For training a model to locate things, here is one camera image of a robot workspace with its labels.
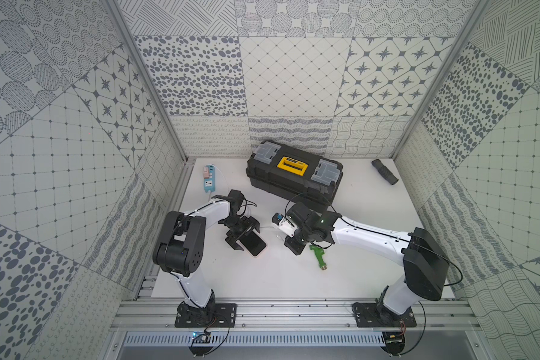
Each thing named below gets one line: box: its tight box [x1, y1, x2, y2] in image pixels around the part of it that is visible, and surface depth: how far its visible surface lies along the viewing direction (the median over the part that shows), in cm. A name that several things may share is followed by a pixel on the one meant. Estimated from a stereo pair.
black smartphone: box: [235, 228, 268, 258], surface depth 92 cm
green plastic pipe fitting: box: [309, 244, 327, 270], surface depth 88 cm
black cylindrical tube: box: [371, 159, 399, 186], surface depth 115 cm
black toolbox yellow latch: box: [245, 140, 344, 212], surface depth 96 cm
